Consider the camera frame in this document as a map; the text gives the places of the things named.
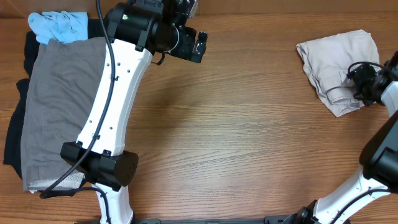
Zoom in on grey shorts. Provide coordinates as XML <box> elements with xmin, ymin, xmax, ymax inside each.
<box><xmin>20</xmin><ymin>36</ymin><xmax>108</xmax><ymax>192</ymax></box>

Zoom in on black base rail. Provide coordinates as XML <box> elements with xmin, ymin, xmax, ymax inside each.
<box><xmin>134</xmin><ymin>216</ymin><xmax>287</xmax><ymax>224</ymax></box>

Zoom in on light blue garment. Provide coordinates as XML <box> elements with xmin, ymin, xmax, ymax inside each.
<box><xmin>27</xmin><ymin>11</ymin><xmax>88</xmax><ymax>45</ymax></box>

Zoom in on beige khaki shorts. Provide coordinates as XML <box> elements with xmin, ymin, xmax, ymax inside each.
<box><xmin>296</xmin><ymin>30</ymin><xmax>379</xmax><ymax>117</ymax></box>

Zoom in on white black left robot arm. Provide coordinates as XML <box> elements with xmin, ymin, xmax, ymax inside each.
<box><xmin>60</xmin><ymin>0</ymin><xmax>208</xmax><ymax>223</ymax></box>

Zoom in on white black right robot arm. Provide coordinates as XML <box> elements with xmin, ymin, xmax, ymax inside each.
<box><xmin>284</xmin><ymin>55</ymin><xmax>397</xmax><ymax>224</ymax></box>

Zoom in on black garment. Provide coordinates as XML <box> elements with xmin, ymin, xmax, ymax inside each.
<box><xmin>2</xmin><ymin>18</ymin><xmax>108</xmax><ymax>197</ymax></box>

